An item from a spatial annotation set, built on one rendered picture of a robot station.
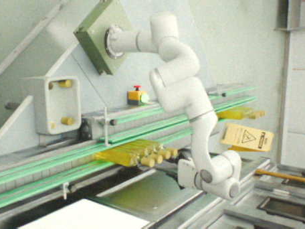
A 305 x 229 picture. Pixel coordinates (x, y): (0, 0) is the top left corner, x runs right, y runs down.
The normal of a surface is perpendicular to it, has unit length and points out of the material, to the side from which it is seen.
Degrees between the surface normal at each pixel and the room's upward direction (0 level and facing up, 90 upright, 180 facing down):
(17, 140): 0
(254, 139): 74
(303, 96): 90
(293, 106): 90
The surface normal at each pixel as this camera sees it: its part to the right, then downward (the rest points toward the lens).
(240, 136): -0.36, -0.33
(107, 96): 0.77, 0.12
